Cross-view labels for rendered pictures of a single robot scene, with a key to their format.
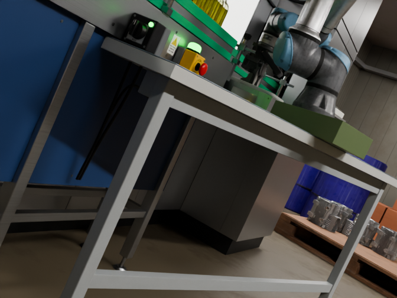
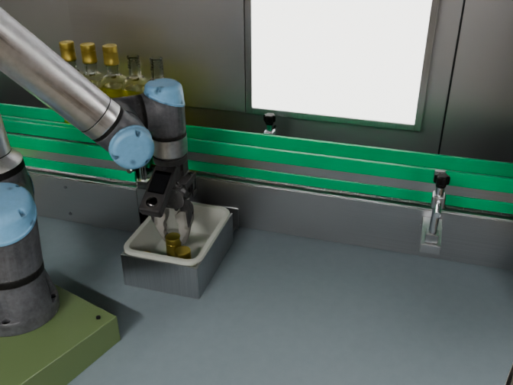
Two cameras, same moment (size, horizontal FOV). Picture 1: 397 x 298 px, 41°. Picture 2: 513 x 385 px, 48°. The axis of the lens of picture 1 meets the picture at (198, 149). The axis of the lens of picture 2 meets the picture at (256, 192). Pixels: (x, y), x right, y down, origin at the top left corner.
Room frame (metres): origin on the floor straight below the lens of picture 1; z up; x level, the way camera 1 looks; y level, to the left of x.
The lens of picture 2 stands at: (2.22, -1.17, 1.52)
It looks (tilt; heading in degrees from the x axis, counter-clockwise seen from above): 30 degrees down; 84
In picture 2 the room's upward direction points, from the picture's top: straight up
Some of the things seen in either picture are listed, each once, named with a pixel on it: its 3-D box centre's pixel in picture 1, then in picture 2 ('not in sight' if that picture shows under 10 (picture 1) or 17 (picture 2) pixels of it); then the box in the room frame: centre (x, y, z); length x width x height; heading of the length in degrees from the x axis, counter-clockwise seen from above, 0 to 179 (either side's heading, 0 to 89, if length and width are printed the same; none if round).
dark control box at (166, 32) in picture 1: (146, 36); not in sight; (1.42, 0.25, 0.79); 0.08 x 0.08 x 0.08; 67
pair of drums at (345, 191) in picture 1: (321, 180); not in sight; (6.23, -1.45, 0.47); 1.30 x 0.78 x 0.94; 51
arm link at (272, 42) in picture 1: (268, 41); (167, 144); (2.16, -0.07, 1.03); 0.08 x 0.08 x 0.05
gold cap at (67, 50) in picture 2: not in sight; (67, 50); (1.92, 0.24, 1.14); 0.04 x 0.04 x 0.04
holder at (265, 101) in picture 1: (244, 96); (185, 241); (2.18, -0.08, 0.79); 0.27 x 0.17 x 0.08; 67
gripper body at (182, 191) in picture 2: (258, 60); (173, 177); (2.17, -0.07, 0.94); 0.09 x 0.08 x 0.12; 69
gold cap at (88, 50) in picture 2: not in sight; (88, 53); (1.98, 0.22, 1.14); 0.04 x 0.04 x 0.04
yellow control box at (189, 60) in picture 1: (188, 63); not in sight; (1.68, 0.14, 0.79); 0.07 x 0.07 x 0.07; 67
